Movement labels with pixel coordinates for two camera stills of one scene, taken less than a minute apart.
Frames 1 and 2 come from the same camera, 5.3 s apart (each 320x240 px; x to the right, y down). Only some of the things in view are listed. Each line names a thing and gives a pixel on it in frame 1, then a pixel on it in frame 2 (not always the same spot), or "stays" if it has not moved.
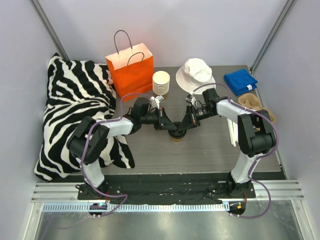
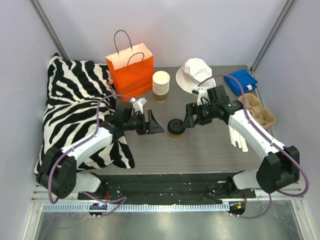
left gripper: x=160 y=118 -> x=145 y=124
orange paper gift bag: x=132 y=70 stays
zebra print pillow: x=76 y=89 stays
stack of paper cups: x=160 y=82 stays
